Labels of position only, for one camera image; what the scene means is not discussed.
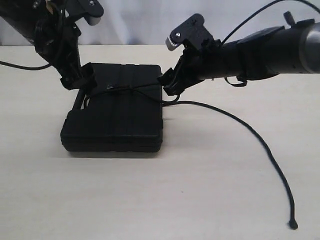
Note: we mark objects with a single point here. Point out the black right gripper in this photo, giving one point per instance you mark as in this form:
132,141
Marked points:
200,60

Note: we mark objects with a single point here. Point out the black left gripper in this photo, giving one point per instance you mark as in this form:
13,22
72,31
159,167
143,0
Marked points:
55,39

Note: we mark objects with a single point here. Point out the black plastic carrying case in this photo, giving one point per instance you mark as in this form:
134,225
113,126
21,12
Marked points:
120,112

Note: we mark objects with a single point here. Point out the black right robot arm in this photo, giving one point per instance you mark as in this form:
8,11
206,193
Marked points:
259,56

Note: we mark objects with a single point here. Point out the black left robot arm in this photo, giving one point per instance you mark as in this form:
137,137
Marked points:
19,15

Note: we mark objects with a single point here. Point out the white backdrop curtain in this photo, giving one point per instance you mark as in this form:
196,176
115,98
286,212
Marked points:
149,22

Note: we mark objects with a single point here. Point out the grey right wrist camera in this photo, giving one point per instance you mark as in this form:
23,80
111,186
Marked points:
191,33

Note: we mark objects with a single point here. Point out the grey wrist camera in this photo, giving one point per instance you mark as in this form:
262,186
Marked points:
191,33
90,10

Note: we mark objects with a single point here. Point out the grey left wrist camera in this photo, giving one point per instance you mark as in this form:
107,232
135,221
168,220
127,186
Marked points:
90,10

